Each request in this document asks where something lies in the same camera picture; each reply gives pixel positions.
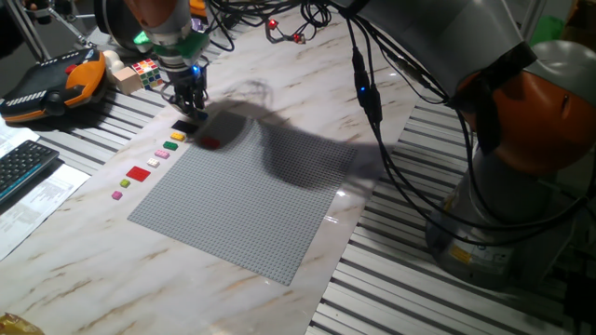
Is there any black orange teach pendant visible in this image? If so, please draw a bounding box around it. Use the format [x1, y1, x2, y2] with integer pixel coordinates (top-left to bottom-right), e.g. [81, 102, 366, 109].
[0, 47, 108, 125]

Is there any red flat Lego plate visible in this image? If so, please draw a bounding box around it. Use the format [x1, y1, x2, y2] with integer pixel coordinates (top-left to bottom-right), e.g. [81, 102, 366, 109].
[125, 165, 153, 183]

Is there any large black round spool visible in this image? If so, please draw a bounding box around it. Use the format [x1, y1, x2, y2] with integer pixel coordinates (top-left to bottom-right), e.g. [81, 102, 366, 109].
[92, 0, 150, 52]

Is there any black flat Lego plate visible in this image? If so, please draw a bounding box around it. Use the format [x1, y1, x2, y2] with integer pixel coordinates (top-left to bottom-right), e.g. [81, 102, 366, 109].
[170, 119, 200, 136]

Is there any grey metal tripod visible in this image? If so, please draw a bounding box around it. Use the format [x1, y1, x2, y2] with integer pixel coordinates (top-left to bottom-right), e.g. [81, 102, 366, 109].
[2, 0, 102, 61]

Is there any black keyboard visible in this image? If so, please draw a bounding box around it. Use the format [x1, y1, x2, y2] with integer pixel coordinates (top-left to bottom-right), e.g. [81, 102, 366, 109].
[0, 139, 61, 205]

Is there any small dangling sensor board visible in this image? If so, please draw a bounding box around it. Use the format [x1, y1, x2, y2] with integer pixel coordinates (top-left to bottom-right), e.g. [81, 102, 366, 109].
[264, 18, 308, 46]

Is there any green cloth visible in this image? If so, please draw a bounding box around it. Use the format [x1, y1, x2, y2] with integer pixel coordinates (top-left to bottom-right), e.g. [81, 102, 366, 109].
[530, 15, 567, 46]

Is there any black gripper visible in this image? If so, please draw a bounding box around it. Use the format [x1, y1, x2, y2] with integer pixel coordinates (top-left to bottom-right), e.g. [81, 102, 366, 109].
[165, 62, 210, 120]

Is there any marble pattern table mat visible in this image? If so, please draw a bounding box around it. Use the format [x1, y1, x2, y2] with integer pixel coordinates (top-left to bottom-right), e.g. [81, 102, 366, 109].
[0, 0, 423, 335]

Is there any Rubik's cube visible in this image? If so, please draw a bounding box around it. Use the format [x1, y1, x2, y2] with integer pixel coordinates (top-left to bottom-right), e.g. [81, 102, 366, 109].
[130, 58, 165, 91]

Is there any white printed paper sheet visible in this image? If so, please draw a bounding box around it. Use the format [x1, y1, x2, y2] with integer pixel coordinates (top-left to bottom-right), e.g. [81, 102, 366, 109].
[0, 162, 91, 261]

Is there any white rounded figurine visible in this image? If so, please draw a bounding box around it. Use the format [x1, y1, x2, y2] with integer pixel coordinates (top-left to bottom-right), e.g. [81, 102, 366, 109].
[102, 49, 126, 75]

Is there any grey Lego baseplate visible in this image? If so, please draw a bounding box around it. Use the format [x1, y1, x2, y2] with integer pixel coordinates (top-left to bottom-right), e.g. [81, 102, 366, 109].
[128, 109, 359, 286]

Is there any wooden cube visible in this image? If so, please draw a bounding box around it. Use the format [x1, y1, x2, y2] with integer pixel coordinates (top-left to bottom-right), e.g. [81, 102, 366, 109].
[111, 66, 143, 96]

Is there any white printed booklet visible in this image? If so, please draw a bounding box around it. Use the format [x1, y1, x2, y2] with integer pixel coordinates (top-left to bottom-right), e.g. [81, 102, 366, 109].
[0, 118, 41, 159]

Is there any brown cardboard box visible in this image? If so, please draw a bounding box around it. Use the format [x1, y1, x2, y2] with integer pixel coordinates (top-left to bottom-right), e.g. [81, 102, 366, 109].
[561, 0, 596, 43]

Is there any gold foil bag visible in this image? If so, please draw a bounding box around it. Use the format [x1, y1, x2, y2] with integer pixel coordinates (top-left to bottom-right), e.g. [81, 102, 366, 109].
[0, 312, 46, 335]

